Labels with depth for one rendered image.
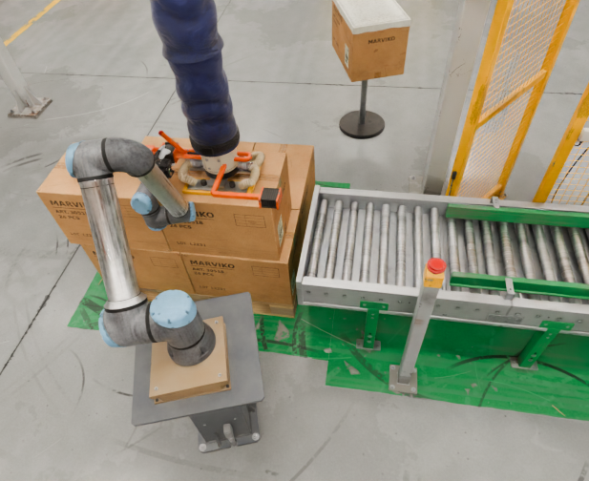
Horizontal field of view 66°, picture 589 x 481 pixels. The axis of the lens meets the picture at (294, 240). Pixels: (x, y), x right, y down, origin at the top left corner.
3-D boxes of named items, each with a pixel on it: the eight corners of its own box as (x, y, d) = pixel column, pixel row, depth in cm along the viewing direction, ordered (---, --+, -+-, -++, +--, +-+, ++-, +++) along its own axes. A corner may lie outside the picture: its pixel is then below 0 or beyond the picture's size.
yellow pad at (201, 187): (256, 184, 219) (254, 177, 215) (251, 198, 212) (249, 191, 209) (189, 179, 224) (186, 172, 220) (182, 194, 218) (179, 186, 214)
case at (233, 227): (291, 207, 263) (286, 152, 233) (279, 261, 238) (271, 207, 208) (194, 199, 272) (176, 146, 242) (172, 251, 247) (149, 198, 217)
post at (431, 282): (409, 373, 250) (444, 263, 175) (409, 386, 246) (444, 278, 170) (396, 372, 251) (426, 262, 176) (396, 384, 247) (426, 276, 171)
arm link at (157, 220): (171, 230, 209) (162, 212, 199) (147, 234, 209) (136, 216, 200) (173, 216, 215) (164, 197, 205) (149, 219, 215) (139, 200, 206)
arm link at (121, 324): (151, 350, 161) (100, 135, 144) (103, 357, 161) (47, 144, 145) (163, 332, 176) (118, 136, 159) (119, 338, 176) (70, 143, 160)
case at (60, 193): (192, 200, 272) (175, 147, 242) (171, 252, 247) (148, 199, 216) (100, 194, 281) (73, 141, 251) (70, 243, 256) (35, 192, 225)
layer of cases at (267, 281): (315, 189, 330) (314, 145, 300) (292, 304, 267) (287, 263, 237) (161, 178, 348) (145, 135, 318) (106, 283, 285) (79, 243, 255)
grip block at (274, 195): (282, 196, 197) (281, 187, 193) (278, 210, 192) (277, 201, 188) (263, 194, 198) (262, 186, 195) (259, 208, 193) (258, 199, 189)
